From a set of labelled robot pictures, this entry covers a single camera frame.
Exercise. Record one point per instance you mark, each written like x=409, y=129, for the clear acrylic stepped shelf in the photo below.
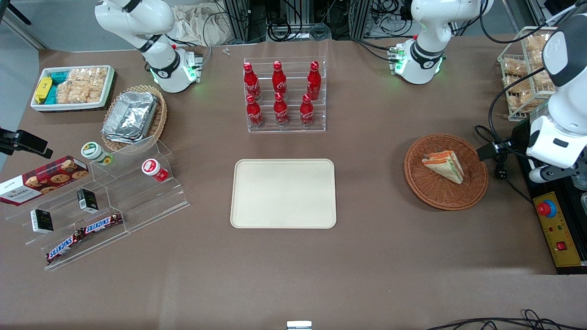
x=137, y=197

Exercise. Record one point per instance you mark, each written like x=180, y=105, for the teal snack pack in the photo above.
x=52, y=95
x=60, y=77

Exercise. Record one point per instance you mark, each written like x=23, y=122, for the small black white box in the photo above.
x=86, y=200
x=41, y=221

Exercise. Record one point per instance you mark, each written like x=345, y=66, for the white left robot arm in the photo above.
x=429, y=55

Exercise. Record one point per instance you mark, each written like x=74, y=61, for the oval light wicker basket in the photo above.
x=158, y=121

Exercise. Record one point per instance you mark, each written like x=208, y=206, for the beige cloth bag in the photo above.
x=202, y=25

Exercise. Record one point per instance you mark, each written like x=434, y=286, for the clear acrylic bottle rack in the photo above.
x=293, y=128

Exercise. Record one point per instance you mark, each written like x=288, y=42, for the round brown wicker basket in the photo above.
x=440, y=195

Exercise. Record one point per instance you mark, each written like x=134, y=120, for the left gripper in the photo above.
x=519, y=137

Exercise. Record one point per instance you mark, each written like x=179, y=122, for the clear rice cracker pack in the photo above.
x=64, y=92
x=89, y=82

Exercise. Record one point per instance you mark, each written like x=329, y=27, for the red emergency stop button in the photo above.
x=546, y=208

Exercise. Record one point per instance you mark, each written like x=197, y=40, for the red cola bottle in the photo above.
x=279, y=80
x=280, y=112
x=254, y=113
x=313, y=81
x=306, y=112
x=251, y=82

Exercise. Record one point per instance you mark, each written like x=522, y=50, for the red lid white cup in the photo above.
x=154, y=169

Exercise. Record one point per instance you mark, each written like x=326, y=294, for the brown snickers bar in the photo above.
x=63, y=247
x=103, y=223

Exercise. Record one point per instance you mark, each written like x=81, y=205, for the aluminium foil container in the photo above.
x=130, y=117

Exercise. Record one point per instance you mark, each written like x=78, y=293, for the yellow black control box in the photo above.
x=557, y=233

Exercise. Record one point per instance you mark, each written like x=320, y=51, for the green lid white cup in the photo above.
x=95, y=152

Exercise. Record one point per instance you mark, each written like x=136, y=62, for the yellow snack pack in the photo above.
x=42, y=89

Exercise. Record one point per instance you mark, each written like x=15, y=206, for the small white metal object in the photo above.
x=299, y=325

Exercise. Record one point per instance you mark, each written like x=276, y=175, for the black tripod leg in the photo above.
x=16, y=13

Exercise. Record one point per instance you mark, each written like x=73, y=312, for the black clamp mount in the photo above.
x=23, y=142

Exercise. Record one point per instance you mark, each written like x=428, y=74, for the beige rectangular tray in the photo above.
x=283, y=193

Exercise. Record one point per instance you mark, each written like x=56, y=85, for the triangular sandwich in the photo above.
x=447, y=166

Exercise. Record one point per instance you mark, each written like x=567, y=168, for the clear cracker bag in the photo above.
x=514, y=67
x=534, y=48
x=520, y=94

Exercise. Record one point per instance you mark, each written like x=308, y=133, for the white rectangular snack tray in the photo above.
x=39, y=106

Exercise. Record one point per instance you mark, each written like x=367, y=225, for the red tartan cookie box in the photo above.
x=41, y=179

